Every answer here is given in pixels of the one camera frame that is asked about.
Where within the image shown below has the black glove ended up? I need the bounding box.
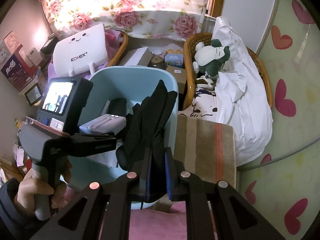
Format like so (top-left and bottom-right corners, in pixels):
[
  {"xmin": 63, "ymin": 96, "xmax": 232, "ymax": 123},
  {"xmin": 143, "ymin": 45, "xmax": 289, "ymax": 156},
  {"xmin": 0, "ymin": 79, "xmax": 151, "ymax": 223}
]
[
  {"xmin": 116, "ymin": 80, "xmax": 178, "ymax": 203},
  {"xmin": 106, "ymin": 98, "xmax": 127, "ymax": 117}
]

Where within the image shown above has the white printed paper sheet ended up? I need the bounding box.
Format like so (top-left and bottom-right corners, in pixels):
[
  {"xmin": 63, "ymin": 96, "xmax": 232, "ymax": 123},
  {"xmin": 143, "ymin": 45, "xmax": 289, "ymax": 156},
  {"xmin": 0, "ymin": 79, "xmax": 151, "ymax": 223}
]
[{"xmin": 88, "ymin": 100, "xmax": 117, "ymax": 167}]

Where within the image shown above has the person left hand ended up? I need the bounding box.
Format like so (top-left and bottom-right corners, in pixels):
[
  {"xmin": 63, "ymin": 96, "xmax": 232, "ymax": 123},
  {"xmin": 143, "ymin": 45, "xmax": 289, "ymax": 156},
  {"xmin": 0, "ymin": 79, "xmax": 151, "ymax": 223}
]
[{"xmin": 14, "ymin": 160, "xmax": 72, "ymax": 216}]

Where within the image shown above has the pink plush toy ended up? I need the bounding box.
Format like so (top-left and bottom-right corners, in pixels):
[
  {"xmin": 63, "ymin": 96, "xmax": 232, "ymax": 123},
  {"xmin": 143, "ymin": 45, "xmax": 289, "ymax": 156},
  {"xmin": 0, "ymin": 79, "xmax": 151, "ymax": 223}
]
[{"xmin": 129, "ymin": 202, "xmax": 187, "ymax": 240}]

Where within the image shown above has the purple cardboard box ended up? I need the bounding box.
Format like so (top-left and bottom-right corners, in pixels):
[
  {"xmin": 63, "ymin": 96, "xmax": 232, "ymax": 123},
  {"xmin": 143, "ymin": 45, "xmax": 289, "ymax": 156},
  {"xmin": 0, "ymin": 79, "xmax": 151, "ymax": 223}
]
[{"xmin": 1, "ymin": 43, "xmax": 37, "ymax": 92}]

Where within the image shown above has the light blue plastic bin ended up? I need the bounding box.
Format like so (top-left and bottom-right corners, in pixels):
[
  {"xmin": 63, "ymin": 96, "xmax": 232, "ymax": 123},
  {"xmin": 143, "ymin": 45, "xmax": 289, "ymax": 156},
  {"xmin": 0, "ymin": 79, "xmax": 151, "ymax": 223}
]
[{"xmin": 60, "ymin": 65, "xmax": 180, "ymax": 210}]

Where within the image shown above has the white Kotex plush pillow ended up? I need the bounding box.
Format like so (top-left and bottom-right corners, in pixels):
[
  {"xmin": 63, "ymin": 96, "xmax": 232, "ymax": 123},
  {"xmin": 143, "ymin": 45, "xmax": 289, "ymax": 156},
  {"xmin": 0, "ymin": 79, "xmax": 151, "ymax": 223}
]
[{"xmin": 53, "ymin": 23, "xmax": 109, "ymax": 77}]

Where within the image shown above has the left wicker chair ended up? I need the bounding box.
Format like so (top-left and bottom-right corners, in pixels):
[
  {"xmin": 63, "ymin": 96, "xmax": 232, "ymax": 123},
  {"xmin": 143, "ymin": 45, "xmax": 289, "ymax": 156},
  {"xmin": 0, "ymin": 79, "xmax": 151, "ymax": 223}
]
[{"xmin": 107, "ymin": 31, "xmax": 129, "ymax": 67}]

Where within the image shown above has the wicker chair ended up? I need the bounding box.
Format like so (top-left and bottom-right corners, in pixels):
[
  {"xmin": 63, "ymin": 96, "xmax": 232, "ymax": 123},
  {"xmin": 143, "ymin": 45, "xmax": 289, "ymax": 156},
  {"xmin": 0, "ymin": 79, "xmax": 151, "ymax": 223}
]
[
  {"xmin": 107, "ymin": 31, "xmax": 129, "ymax": 67},
  {"xmin": 183, "ymin": 33, "xmax": 273, "ymax": 109}
]

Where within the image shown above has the beige striped mat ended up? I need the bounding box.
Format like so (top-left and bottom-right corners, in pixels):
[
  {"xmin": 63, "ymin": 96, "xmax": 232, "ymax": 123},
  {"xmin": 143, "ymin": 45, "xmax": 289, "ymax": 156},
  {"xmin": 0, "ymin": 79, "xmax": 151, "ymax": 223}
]
[{"xmin": 152, "ymin": 114, "xmax": 237, "ymax": 213}]

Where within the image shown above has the white cardboard box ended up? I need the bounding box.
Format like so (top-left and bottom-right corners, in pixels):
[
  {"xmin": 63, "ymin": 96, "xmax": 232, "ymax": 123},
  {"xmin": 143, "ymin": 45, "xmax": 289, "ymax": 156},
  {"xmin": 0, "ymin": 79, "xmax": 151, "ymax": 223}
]
[{"xmin": 119, "ymin": 47, "xmax": 152, "ymax": 66}]

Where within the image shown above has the dark glass jar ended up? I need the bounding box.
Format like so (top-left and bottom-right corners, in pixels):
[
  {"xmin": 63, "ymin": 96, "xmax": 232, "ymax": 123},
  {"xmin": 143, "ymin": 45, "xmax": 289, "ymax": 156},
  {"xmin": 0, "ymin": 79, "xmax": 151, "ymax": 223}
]
[{"xmin": 148, "ymin": 50, "xmax": 165, "ymax": 70}]

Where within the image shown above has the cow pattern plush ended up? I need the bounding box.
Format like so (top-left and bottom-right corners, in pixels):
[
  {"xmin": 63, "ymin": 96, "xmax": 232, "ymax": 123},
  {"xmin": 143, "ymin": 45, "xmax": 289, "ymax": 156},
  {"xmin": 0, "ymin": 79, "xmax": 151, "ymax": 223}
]
[{"xmin": 178, "ymin": 75, "xmax": 218, "ymax": 121}]

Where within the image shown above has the white crumpled bedsheet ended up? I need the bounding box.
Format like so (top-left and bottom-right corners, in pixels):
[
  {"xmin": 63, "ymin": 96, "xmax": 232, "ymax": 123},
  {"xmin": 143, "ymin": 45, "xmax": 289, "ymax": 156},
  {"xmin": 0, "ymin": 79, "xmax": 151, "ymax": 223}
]
[{"xmin": 213, "ymin": 16, "xmax": 273, "ymax": 166}]

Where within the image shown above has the blue cartoon box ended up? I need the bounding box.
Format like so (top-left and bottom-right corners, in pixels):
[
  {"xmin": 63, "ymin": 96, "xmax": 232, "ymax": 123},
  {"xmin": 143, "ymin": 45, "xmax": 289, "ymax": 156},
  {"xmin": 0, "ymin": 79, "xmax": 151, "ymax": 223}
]
[{"xmin": 164, "ymin": 49, "xmax": 184, "ymax": 68}]

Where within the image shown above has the brown cardboard box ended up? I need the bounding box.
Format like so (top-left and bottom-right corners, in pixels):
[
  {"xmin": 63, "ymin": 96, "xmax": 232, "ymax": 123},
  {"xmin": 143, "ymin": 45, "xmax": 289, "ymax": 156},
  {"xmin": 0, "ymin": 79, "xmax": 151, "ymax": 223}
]
[{"xmin": 166, "ymin": 66, "xmax": 187, "ymax": 94}]

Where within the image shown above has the right wicker chair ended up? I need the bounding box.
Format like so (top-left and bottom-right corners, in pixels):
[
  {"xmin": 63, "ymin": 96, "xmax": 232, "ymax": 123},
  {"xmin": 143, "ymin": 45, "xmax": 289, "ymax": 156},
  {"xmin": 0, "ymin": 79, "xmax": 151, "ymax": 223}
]
[{"xmin": 183, "ymin": 33, "xmax": 273, "ymax": 109}]

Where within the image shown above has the floral rose curtain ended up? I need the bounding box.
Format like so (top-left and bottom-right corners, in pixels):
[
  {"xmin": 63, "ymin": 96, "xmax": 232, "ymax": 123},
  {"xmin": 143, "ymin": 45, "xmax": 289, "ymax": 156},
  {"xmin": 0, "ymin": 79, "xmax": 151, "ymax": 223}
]
[{"xmin": 38, "ymin": 0, "xmax": 208, "ymax": 41}]

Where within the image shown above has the green white Snorlax plush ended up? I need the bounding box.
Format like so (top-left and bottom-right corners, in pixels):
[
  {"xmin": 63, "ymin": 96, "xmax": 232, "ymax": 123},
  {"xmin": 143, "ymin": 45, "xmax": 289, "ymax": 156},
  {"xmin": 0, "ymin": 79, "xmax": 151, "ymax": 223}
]
[{"xmin": 193, "ymin": 39, "xmax": 231, "ymax": 78}]

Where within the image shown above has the black picture frame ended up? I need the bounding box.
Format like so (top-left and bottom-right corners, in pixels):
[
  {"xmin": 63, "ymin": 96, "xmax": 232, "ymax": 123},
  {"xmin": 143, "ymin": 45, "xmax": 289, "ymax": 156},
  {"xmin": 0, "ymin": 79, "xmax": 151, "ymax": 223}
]
[{"xmin": 24, "ymin": 83, "xmax": 42, "ymax": 106}]

